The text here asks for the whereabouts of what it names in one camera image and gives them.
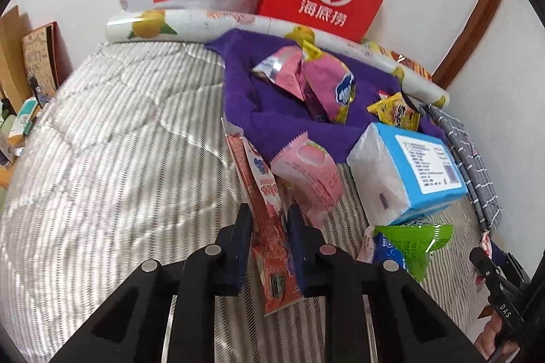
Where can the blue snack packet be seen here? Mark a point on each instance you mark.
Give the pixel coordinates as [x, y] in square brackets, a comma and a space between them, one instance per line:
[385, 254]

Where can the patterned hardcover book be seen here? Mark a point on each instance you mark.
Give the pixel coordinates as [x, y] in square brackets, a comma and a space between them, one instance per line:
[40, 60]

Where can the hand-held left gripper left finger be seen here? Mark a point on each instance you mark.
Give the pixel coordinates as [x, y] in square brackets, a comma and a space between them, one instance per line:
[240, 248]

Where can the grey checked cloth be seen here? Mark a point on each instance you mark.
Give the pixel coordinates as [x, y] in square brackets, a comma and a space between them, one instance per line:
[468, 158]

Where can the teal white box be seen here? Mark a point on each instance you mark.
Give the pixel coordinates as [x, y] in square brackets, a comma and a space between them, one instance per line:
[25, 112]

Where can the blue tissue pack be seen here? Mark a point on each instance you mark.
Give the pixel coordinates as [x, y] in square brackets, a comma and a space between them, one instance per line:
[404, 186]

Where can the person's right hand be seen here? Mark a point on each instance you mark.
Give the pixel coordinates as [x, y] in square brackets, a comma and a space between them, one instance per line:
[489, 339]

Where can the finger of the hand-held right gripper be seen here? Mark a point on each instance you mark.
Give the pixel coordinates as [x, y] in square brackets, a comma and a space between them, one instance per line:
[485, 265]
[509, 263]

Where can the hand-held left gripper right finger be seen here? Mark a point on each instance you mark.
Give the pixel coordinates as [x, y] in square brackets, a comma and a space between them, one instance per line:
[298, 252]

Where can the red chips bag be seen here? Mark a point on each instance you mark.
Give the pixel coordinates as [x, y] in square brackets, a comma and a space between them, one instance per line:
[413, 67]

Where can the pale pink peach packet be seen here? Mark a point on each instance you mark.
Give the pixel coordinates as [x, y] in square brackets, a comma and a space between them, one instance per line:
[311, 175]

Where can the yellow snack packet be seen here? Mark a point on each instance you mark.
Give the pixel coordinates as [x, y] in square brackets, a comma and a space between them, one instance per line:
[394, 112]

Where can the wooden headboard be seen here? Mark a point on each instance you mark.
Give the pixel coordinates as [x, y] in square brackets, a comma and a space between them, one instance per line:
[12, 48]

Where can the lemon print wallpaper roll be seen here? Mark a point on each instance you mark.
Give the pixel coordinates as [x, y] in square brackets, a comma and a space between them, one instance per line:
[191, 22]

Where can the pink packet with silver end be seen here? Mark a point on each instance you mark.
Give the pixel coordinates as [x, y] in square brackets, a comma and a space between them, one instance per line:
[281, 69]

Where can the brown wooden door frame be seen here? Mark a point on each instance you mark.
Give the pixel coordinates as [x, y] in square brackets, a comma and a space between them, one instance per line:
[481, 14]

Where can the red white long packet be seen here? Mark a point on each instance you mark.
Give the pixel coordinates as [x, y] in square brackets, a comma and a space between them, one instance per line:
[272, 273]

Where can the purple fabric bag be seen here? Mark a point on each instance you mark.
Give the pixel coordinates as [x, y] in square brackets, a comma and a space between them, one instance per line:
[264, 107]

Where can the pink green snack packet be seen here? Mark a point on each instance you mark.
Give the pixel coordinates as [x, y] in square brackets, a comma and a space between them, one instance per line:
[328, 90]

